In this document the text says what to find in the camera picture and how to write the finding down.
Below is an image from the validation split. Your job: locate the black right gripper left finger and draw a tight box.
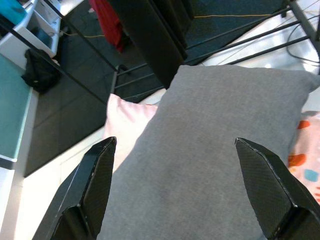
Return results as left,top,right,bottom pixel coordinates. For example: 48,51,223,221
31,136,118,240

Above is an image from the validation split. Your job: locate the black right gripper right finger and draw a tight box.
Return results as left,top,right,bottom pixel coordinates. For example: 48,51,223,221
234,137,320,240

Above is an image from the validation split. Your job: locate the pale pink pillow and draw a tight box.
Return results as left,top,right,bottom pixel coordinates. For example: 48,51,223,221
102,93,159,173

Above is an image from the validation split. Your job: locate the grey pillow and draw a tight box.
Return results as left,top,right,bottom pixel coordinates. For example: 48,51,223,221
96,64,320,240

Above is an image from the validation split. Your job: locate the black crumpled cloth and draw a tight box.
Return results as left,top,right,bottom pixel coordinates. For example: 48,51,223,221
21,48,62,95

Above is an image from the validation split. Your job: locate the red cloth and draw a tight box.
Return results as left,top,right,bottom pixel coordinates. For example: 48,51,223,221
88,0,129,53

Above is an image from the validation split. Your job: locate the white shelf unit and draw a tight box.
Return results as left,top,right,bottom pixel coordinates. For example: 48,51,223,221
0,0,63,68

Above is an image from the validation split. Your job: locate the teal box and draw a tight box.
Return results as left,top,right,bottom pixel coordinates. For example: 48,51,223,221
0,0,30,26

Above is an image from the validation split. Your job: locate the black cable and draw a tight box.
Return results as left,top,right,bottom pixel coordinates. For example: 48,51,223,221
286,14,320,66

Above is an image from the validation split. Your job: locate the black metal bed frame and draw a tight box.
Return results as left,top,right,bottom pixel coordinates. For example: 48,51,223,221
0,0,320,106

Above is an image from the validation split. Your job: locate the yellow cable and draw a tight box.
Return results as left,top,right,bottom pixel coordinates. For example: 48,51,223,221
59,13,273,39

